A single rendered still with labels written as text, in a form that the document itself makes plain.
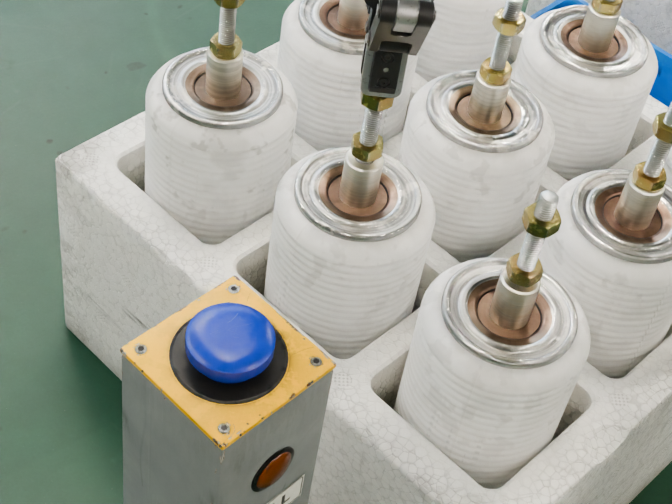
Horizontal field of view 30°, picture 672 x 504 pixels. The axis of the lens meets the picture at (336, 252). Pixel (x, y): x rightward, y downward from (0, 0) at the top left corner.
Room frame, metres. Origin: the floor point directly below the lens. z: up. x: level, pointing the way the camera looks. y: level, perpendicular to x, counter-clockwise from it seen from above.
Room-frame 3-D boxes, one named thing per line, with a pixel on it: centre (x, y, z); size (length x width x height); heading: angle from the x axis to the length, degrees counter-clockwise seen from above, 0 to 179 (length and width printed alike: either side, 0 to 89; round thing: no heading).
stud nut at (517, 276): (0.46, -0.10, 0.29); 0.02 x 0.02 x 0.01; 45
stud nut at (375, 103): (0.53, -0.01, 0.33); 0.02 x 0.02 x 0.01; 39
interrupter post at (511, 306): (0.46, -0.10, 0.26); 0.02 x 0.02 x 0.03
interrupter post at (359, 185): (0.53, -0.01, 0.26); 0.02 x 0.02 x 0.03
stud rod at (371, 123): (0.53, -0.01, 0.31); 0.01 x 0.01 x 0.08
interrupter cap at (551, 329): (0.46, -0.10, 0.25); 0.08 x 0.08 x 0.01
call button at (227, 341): (0.35, 0.04, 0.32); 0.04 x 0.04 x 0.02
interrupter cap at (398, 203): (0.53, -0.01, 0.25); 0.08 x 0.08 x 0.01
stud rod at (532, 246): (0.46, -0.10, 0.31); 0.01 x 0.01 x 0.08
